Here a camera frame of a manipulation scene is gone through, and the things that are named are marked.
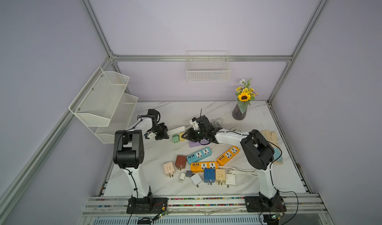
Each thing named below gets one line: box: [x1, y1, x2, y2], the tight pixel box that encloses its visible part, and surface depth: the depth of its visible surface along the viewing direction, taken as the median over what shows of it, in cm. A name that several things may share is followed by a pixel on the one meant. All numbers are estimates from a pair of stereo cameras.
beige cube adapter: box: [215, 168, 226, 186], surface depth 80 cm
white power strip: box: [166, 125, 186, 137], surface depth 94 cm
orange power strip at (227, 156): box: [216, 145, 241, 167], surface depth 90 cm
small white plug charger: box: [179, 172, 186, 184], surface depth 83 cm
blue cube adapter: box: [203, 168, 216, 186], surface depth 80 cm
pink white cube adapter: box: [163, 161, 176, 178], surface depth 82 cm
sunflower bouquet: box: [235, 78, 259, 115], surface depth 92 cm
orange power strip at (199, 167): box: [190, 161, 219, 173], surface depth 86 cm
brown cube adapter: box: [175, 155, 187, 171], surface depth 86 cm
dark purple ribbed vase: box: [231, 104, 248, 121], surface depth 109 cm
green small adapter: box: [172, 133, 180, 144], surface depth 94 cm
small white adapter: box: [190, 172, 203, 188], surface depth 82 cm
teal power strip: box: [186, 147, 213, 165], surface depth 90 cm
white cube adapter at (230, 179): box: [225, 173, 236, 189], surface depth 81 cm
